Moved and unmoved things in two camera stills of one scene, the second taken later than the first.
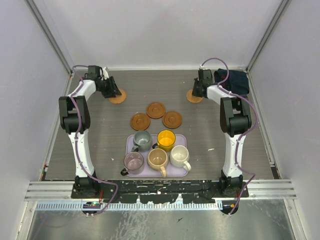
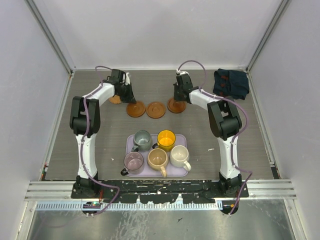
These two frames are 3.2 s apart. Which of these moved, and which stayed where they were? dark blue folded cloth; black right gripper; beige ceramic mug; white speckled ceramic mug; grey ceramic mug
Moved: black right gripper
Stayed: beige ceramic mug; grey ceramic mug; white speckled ceramic mug; dark blue folded cloth
